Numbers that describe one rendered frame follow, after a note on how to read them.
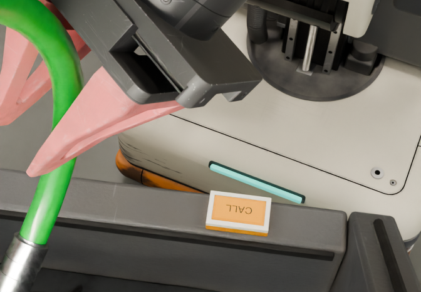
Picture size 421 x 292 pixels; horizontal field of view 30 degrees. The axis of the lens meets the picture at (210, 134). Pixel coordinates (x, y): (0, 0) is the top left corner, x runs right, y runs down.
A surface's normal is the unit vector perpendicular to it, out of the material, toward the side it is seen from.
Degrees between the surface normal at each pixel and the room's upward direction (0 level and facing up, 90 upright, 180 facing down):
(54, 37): 94
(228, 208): 0
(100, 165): 0
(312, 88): 0
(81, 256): 90
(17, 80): 101
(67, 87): 90
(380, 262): 43
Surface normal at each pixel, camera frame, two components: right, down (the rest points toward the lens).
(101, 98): -0.61, 0.33
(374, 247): 0.10, -0.96
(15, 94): 0.67, 0.71
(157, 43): -0.39, 0.10
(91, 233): -0.13, 0.84
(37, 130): 0.02, -0.53
